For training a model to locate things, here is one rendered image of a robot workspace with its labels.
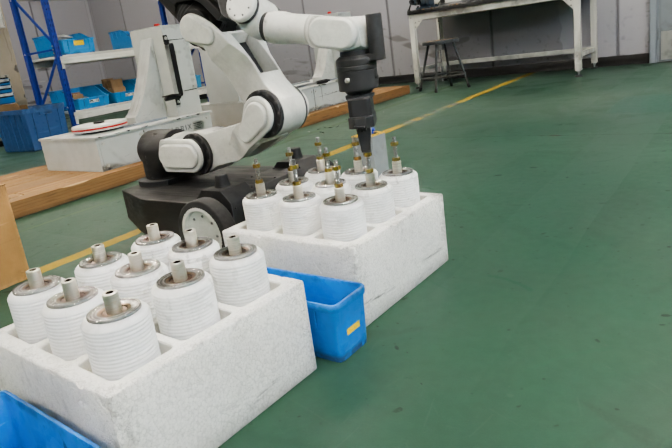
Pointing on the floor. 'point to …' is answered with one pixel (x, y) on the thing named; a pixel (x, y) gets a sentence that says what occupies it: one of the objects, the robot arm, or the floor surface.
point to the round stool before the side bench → (446, 61)
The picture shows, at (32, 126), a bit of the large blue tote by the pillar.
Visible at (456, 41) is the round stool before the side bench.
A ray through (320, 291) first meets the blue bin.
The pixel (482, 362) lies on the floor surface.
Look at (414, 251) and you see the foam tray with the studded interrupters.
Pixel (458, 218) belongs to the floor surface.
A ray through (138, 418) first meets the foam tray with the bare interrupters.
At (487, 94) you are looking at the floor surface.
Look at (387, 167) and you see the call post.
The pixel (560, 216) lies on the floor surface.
